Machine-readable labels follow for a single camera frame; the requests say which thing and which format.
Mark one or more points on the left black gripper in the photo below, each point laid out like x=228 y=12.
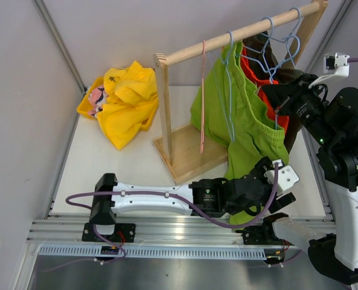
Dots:
x=262 y=167

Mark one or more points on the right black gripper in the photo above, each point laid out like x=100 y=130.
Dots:
x=283 y=98

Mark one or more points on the blue hanger of green shorts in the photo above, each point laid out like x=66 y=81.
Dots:
x=260 y=56

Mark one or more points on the dark olive shorts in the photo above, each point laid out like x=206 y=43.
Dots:
x=285 y=76

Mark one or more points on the lime green shorts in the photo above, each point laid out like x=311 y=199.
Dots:
x=256 y=135

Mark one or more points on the blue hanger of yellow shorts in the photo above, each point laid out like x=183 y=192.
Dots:
x=219 y=70

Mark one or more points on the pink wire hanger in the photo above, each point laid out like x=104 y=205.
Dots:
x=202 y=129

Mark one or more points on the blue hanger of orange shorts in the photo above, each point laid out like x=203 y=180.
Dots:
x=286 y=41

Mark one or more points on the yellow shorts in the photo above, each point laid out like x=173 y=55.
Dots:
x=131 y=103

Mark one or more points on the pink patterned shorts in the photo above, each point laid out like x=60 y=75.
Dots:
x=97 y=98

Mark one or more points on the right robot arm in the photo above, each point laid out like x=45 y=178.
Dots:
x=334 y=126

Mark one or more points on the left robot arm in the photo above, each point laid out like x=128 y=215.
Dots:
x=212 y=197

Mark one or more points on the wooden clothes rack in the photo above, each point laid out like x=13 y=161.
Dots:
x=179 y=149

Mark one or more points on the yellow plastic bin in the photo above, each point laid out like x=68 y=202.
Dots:
x=85 y=106

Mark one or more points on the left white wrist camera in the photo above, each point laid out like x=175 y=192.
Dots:
x=287 y=177

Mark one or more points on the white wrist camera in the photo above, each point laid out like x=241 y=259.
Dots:
x=336 y=68
x=287 y=177

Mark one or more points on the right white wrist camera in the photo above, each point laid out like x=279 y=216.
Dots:
x=336 y=68

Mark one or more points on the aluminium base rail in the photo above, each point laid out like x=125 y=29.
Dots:
x=173 y=237

